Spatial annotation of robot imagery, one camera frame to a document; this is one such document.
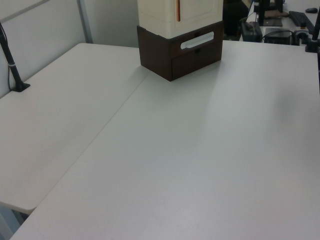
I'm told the cream cabinet body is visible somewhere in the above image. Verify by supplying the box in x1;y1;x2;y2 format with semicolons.
137;0;224;40

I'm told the grey black button device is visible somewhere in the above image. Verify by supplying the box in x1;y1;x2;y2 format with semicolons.
292;22;310;46

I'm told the cream cabinet door brown handle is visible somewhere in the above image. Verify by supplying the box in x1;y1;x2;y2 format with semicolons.
174;0;224;29

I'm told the black box device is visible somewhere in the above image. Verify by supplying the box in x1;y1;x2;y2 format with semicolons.
264;27;294;45

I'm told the black monitor stand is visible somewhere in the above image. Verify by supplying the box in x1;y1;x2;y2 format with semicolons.
253;0;284;28

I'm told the brown drawer white handle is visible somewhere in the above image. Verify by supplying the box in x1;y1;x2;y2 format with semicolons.
170;21;224;58

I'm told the grey partition frame post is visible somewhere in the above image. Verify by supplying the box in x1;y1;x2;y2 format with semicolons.
77;0;94;44

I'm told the black camera pole with base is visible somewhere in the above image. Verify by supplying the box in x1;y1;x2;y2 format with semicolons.
0;21;31;93

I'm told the black keyboard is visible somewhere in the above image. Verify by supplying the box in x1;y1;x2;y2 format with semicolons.
288;10;315;27

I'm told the black green tool case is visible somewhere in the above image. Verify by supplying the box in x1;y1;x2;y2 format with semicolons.
240;20;263;42

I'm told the plain brown drawer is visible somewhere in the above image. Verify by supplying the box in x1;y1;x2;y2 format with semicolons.
171;43;223;82

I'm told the dark brown drawer unit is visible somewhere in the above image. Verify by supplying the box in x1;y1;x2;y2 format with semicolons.
136;20;224;82

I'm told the black camera pole with clamp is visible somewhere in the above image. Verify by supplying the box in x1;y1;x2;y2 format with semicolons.
304;14;320;54

